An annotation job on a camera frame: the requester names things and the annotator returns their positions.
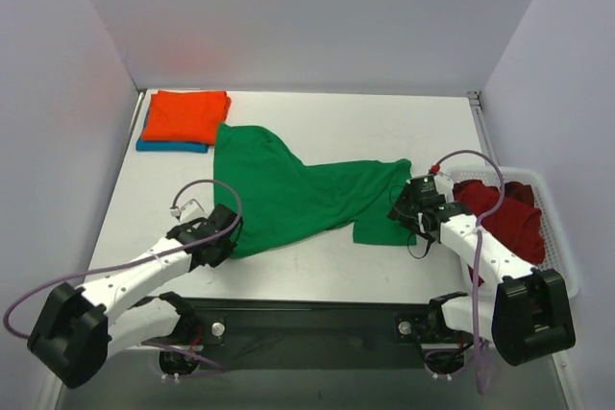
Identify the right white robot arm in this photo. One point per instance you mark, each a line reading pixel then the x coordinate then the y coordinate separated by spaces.
pixel 524 312

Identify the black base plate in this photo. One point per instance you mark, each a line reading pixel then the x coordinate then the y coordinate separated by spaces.
pixel 245 335

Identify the white plastic basket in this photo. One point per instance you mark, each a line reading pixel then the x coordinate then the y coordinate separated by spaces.
pixel 559 255

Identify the dark red t shirt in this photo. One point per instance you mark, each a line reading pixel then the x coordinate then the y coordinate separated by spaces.
pixel 516 223

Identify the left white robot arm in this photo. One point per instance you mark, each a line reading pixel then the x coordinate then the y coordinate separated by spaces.
pixel 79 328

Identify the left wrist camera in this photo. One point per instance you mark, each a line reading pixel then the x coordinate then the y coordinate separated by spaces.
pixel 189 211

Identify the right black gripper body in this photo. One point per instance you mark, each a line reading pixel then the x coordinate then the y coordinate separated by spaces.
pixel 404 206

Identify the folded blue t shirt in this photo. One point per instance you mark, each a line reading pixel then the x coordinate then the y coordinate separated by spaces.
pixel 142 145

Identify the green t shirt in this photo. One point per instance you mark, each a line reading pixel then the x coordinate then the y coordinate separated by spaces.
pixel 285 201

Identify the folded orange t shirt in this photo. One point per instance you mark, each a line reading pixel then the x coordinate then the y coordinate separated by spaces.
pixel 188 117

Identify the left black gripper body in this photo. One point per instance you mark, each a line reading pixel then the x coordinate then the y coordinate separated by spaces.
pixel 226 230

